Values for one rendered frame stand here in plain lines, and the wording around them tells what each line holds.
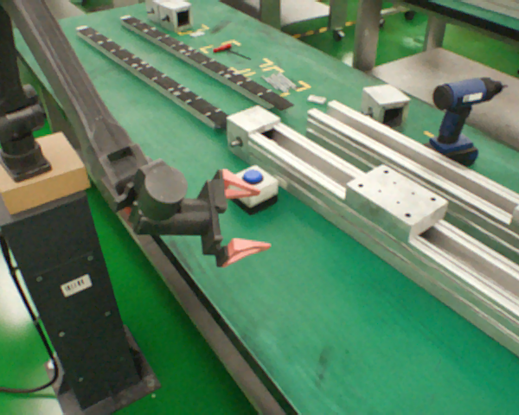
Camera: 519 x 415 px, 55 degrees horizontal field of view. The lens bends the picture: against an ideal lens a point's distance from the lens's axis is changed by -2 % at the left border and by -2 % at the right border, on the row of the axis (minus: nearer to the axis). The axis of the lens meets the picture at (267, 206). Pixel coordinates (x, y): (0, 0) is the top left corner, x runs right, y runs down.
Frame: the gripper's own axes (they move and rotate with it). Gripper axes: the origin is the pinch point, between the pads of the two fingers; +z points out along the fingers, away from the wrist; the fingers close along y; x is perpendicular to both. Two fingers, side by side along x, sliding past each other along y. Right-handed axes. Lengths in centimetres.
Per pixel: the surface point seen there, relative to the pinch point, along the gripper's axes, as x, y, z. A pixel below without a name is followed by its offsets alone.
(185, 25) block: 73, 123, 17
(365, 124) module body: 15, 35, 40
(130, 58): 64, 92, -7
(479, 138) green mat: 12, 32, 75
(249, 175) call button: 19.1, 20.1, 8.5
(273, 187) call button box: 19.2, 17.7, 13.8
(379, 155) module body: 10.8, 22.8, 37.8
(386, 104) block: 15, 42, 49
